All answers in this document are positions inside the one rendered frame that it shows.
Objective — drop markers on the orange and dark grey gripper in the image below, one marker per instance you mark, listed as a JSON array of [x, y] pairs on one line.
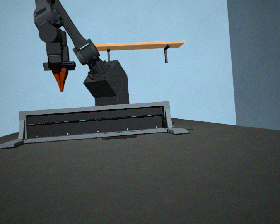
[[60, 70]]

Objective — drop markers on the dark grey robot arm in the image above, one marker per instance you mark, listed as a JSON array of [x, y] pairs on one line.
[[49, 13]]

